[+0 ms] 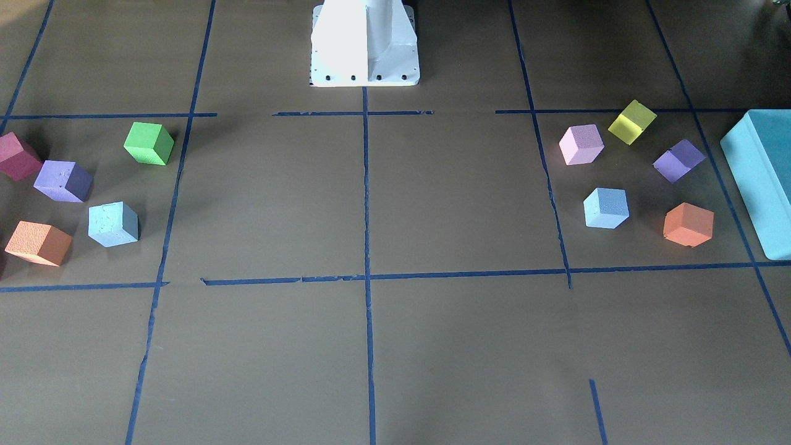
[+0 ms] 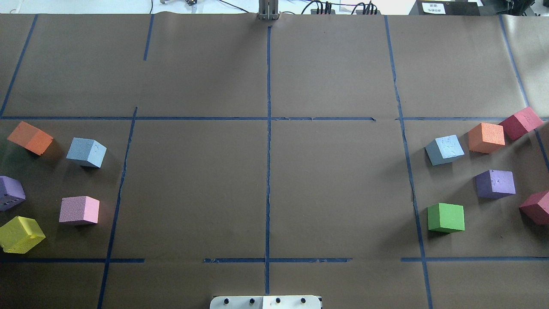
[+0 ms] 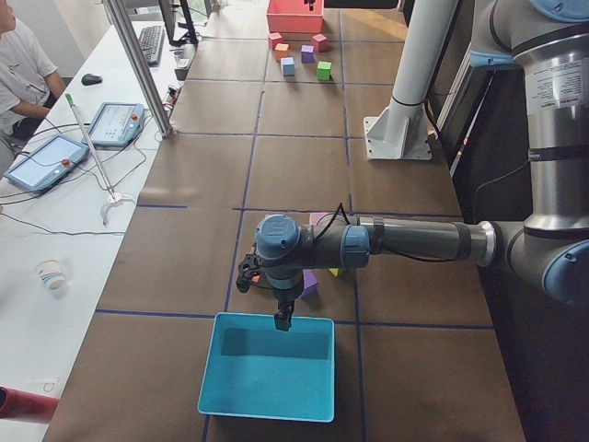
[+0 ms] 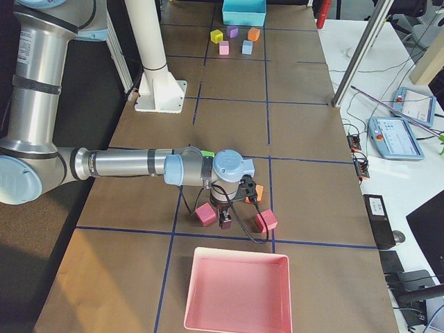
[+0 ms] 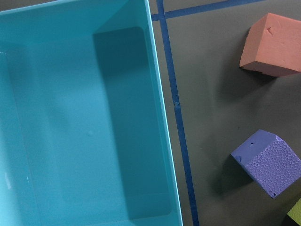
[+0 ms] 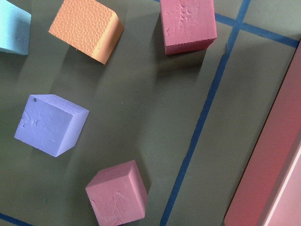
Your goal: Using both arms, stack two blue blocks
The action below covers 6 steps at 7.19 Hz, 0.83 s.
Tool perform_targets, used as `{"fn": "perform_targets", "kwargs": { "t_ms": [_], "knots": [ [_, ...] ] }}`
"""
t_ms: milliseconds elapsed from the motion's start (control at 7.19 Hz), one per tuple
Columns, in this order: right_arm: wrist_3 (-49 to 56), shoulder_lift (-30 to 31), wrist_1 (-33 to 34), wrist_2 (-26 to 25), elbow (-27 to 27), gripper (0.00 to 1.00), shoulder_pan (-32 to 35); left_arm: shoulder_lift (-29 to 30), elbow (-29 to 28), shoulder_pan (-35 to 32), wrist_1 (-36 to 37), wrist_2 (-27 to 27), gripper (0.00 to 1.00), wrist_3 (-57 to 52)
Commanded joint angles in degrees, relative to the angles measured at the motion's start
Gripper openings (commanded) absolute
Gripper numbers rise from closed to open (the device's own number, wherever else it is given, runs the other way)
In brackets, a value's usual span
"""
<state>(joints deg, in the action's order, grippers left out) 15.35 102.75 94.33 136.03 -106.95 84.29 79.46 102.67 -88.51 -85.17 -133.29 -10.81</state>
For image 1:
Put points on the pink foam block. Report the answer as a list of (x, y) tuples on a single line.
[(581, 144)]

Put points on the crimson foam block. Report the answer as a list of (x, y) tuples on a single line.
[(18, 159)]

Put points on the yellow foam block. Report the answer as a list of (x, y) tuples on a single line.
[(632, 122)]

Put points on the light blue foam block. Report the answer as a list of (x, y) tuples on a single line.
[(606, 208), (113, 224)]

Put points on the teal plastic bin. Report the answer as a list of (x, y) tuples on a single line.
[(757, 149)]

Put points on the purple foam block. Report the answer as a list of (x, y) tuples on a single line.
[(679, 160), (63, 181)]

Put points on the orange foam block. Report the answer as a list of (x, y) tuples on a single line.
[(38, 243), (688, 225)]

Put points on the green foam block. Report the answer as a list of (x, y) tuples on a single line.
[(149, 143)]

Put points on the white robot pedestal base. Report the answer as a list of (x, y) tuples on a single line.
[(364, 44)]

